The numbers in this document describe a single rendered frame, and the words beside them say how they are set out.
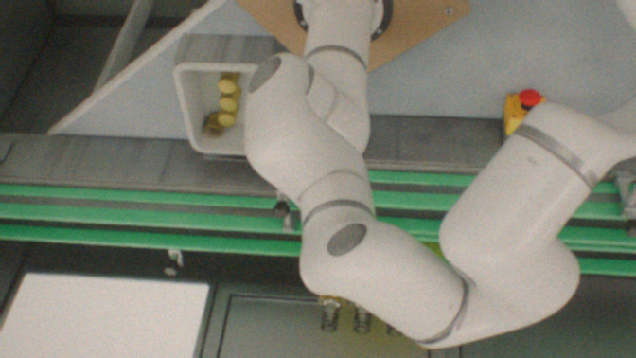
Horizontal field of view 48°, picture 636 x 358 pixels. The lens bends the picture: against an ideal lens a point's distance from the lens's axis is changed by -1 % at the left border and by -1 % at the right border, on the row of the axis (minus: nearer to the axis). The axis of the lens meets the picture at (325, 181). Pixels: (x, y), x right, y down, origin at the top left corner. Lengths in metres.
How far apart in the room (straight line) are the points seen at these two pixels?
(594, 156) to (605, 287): 1.00
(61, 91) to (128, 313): 0.79
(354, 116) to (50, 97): 1.29
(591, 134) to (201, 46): 0.84
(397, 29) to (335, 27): 0.17
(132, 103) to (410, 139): 0.57
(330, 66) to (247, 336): 0.66
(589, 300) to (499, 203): 0.99
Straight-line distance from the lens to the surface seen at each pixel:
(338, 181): 0.80
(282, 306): 1.47
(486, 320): 0.71
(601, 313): 1.58
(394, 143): 1.35
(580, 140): 0.62
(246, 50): 1.29
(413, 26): 1.17
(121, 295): 1.55
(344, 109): 0.91
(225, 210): 1.42
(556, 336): 1.52
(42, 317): 1.58
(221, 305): 1.48
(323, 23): 1.05
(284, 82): 0.84
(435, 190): 1.31
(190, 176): 1.46
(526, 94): 1.33
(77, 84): 2.09
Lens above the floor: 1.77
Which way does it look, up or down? 41 degrees down
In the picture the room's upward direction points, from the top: 173 degrees counter-clockwise
